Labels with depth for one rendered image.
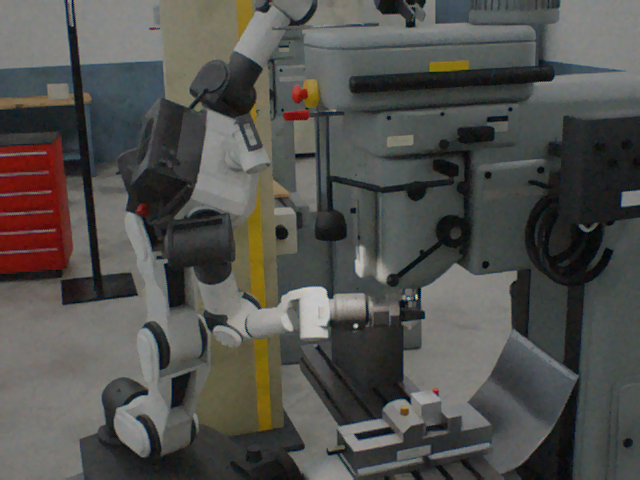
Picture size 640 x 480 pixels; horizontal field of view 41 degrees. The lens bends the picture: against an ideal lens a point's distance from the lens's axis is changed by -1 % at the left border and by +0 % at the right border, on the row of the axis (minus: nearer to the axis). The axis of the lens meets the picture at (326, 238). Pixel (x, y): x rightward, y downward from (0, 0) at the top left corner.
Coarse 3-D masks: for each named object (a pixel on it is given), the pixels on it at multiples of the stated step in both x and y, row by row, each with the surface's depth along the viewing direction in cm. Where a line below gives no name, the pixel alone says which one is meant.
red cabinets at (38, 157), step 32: (0, 160) 594; (32, 160) 597; (0, 192) 600; (32, 192) 602; (64, 192) 642; (0, 224) 606; (32, 224) 609; (64, 224) 631; (0, 256) 612; (32, 256) 615; (64, 256) 622
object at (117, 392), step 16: (112, 384) 282; (128, 384) 280; (112, 400) 277; (128, 400) 273; (112, 416) 276; (112, 432) 279; (208, 432) 286; (80, 448) 279; (96, 448) 278; (112, 448) 277; (128, 448) 277; (192, 448) 276; (208, 448) 276; (224, 448) 276; (240, 448) 276; (256, 448) 260; (96, 464) 268; (112, 464) 268; (128, 464) 268; (144, 464) 268; (160, 464) 267; (176, 464) 267; (192, 464) 267; (208, 464) 267; (224, 464) 267; (240, 464) 258; (256, 464) 258; (272, 464) 260
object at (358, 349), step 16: (336, 336) 250; (352, 336) 240; (368, 336) 232; (384, 336) 235; (400, 336) 237; (336, 352) 251; (352, 352) 241; (368, 352) 234; (384, 352) 236; (400, 352) 238; (352, 368) 243; (368, 368) 235; (384, 368) 237; (400, 368) 240; (368, 384) 236; (384, 384) 239
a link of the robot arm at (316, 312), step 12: (300, 300) 204; (312, 300) 202; (324, 300) 202; (336, 300) 201; (300, 312) 203; (312, 312) 201; (324, 312) 201; (336, 312) 200; (300, 324) 203; (312, 324) 200; (324, 324) 200; (336, 324) 201; (312, 336) 200; (324, 336) 201
